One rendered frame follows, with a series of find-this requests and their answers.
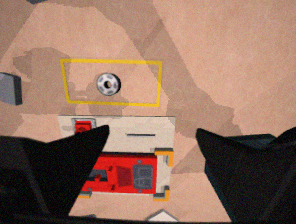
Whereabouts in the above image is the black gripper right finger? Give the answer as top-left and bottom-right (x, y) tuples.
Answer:
(195, 128), (296, 222)

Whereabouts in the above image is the grey wheel with black tyre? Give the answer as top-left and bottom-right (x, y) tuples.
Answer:
(97, 73), (121, 96)

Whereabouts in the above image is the yellow rectangular outline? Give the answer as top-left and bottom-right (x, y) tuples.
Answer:
(60, 59), (162, 107)

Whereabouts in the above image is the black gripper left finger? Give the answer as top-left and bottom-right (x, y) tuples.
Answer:
(0, 125), (110, 216)

